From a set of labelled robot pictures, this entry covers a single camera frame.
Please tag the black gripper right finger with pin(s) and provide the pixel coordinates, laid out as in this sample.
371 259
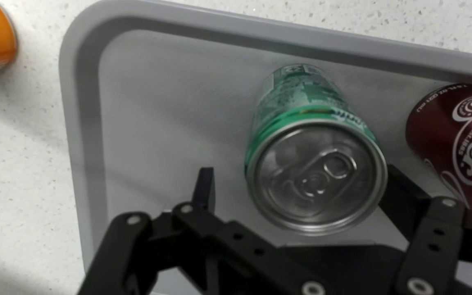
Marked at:
438 246

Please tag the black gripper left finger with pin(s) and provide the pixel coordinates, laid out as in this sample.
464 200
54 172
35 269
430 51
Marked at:
192 246

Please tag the red Dr Pepper can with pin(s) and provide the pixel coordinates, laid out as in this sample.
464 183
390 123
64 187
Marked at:
459 141

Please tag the green soda can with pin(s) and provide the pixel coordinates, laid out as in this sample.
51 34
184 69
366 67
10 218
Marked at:
312 174

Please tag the grey plastic tray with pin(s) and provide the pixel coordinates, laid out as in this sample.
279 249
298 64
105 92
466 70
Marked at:
164 136

